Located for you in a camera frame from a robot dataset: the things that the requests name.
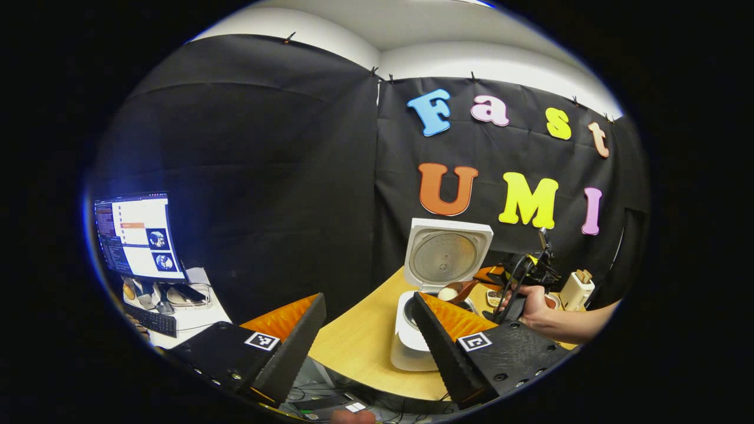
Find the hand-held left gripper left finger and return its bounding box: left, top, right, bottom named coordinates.
left=168, top=293, right=328, bottom=407

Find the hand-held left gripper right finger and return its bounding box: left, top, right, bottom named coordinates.
left=411, top=291, right=573, bottom=410

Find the brown wooden spoon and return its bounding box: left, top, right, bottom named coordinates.
left=437, top=280, right=481, bottom=305

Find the white rice cooker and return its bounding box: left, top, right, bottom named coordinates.
left=390, top=218, right=494, bottom=372

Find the cream toaster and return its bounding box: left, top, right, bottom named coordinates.
left=558, top=269, right=596, bottom=312

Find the white side desk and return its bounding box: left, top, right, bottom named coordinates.
left=121, top=268, right=233, bottom=349

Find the black keyboard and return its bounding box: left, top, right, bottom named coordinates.
left=123, top=302, right=177, bottom=338

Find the black backdrop cloth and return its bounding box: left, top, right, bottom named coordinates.
left=88, top=34, right=652, bottom=324

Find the computer monitor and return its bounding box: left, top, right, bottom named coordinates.
left=93, top=191, right=189, bottom=283

